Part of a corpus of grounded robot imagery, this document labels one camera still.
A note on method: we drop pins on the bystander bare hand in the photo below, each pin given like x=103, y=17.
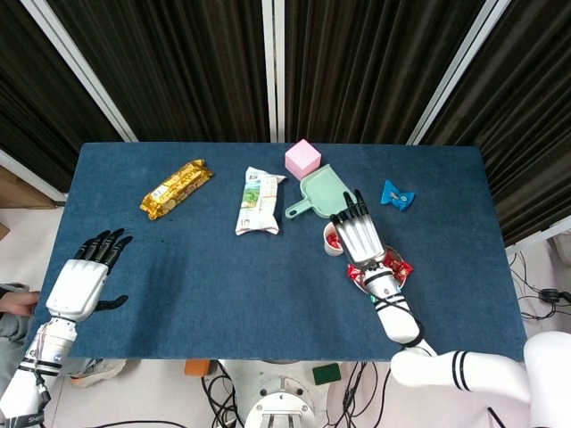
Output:
x=18, y=304

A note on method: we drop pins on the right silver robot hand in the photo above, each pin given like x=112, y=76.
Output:
x=359, y=241

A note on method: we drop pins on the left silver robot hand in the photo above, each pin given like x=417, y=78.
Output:
x=76, y=290

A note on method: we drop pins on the red candy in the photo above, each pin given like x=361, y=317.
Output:
x=392, y=258
x=403, y=269
x=357, y=273
x=332, y=241

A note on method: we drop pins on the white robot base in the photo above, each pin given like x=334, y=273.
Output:
x=276, y=401

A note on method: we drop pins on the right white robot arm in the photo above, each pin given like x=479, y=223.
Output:
x=397, y=321

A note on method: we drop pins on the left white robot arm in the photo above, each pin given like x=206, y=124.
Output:
x=49, y=348

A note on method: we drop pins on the white paper cup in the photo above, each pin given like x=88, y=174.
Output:
x=331, y=252

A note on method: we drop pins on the bystander trouser leg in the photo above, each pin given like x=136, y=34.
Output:
x=11, y=332

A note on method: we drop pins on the metal bowl with candies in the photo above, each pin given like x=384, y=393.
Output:
x=400, y=282

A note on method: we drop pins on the blue snack wrapper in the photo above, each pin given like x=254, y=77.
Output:
x=397, y=196

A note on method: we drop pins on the green plastic dustpan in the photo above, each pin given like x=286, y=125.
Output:
x=321, y=191

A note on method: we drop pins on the white sneaker orange sole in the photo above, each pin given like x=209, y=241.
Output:
x=98, y=372

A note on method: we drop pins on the pink cube box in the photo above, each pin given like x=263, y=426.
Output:
x=303, y=158

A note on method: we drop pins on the white green snack bag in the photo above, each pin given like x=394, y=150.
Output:
x=259, y=205

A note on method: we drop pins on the brown cardboard box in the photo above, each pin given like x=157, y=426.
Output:
x=18, y=191

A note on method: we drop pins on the dark green block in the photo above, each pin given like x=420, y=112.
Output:
x=327, y=373

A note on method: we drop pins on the gold biscuit packet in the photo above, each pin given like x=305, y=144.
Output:
x=176, y=189

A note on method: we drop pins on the orange block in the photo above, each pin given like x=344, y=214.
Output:
x=196, y=368

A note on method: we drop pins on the blue felt table cover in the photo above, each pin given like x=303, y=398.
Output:
x=223, y=290

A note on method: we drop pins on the dark pleated curtain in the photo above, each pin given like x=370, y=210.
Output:
x=535, y=111
x=178, y=67
x=27, y=89
x=357, y=67

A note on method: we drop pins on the black power adapter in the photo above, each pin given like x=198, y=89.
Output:
x=549, y=295

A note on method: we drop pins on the white frame rail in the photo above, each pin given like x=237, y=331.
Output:
x=540, y=236
x=31, y=176

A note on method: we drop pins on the white frame post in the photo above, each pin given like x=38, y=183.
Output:
x=273, y=67
x=80, y=71
x=459, y=71

